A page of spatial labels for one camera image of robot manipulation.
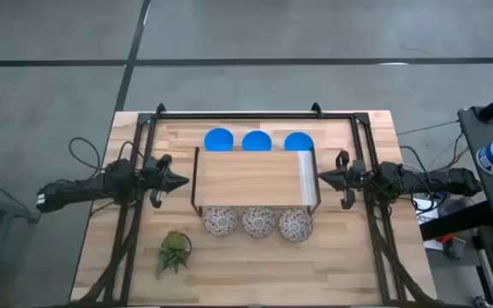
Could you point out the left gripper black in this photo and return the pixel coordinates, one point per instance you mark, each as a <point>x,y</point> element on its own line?
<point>156,179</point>

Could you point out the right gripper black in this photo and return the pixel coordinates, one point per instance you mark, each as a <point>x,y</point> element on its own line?
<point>358,179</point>

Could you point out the patterned ceramic mini bowl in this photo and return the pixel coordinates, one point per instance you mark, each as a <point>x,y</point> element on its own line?
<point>295,224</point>
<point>220,221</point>
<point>258,222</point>

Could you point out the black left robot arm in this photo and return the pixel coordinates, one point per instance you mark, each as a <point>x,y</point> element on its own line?
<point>92,188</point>

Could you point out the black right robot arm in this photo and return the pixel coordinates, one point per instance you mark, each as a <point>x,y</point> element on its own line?
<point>443,181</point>

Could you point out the blue round disc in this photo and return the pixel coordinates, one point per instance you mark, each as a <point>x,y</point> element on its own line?
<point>298,142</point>
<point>218,139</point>
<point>257,141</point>

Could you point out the small green potted plant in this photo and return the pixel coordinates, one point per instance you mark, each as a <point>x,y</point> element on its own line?
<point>173,254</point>

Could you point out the wooden shelf riser black legs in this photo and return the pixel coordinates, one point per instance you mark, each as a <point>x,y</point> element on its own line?
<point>251,177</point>

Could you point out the white paper sheet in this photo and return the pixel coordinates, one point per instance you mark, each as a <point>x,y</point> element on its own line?
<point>429,206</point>

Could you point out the small red object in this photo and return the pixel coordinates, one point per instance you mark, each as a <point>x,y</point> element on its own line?
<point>445,238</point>

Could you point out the black support beam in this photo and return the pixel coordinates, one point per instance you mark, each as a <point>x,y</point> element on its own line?
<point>456,220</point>

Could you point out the small dark grey object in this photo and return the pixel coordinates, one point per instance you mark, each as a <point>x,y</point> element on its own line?
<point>455,250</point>

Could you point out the grey cart top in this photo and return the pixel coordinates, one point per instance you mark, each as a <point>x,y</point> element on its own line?
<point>471,128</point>

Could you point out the black metal table frame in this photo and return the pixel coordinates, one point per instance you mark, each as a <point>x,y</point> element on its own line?
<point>251,116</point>

